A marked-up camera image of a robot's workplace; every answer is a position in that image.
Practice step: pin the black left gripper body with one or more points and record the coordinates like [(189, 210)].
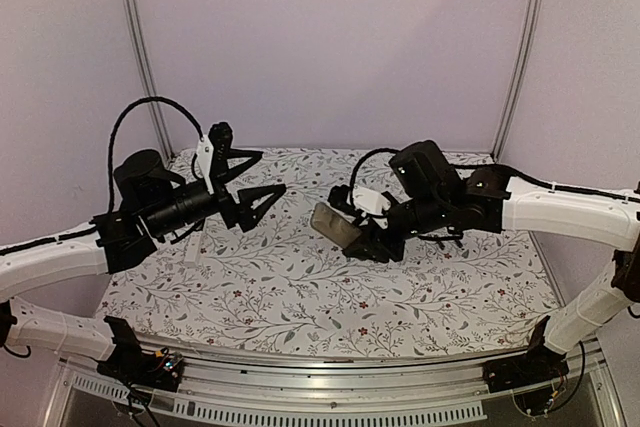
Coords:
[(170, 216)]

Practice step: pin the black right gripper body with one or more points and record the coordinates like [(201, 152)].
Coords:
[(427, 213)]

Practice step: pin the right aluminium corner post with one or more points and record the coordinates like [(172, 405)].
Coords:
[(516, 83)]

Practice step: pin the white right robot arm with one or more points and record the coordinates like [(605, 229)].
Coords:
[(605, 217)]

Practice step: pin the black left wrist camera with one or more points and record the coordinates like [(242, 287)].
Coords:
[(215, 152)]

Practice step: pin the left aluminium corner post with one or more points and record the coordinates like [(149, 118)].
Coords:
[(147, 81)]

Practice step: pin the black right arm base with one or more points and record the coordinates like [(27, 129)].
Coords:
[(538, 364)]

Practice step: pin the aluminium front rail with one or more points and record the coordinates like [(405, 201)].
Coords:
[(225, 387)]

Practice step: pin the floral patterned table mat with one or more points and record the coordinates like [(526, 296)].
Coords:
[(283, 288)]

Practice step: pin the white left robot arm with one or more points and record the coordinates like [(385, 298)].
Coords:
[(67, 255)]

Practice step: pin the white slim remote control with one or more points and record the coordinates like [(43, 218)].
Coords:
[(193, 249)]

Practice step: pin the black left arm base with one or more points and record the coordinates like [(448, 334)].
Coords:
[(132, 366)]

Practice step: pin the aluminium corner post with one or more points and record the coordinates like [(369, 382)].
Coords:
[(516, 83), (147, 81)]

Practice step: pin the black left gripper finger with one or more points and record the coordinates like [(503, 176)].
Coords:
[(254, 203), (236, 162)]

